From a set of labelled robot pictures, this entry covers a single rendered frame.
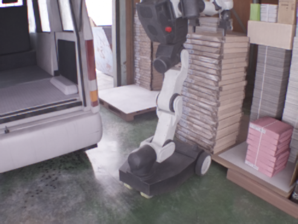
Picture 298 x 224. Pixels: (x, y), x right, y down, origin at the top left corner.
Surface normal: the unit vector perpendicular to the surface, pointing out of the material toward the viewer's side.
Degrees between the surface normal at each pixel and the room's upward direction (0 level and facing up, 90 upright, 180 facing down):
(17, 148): 87
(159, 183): 90
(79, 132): 88
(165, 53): 63
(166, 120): 67
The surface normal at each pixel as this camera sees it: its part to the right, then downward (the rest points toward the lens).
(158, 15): 0.62, 0.35
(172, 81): -0.58, -0.11
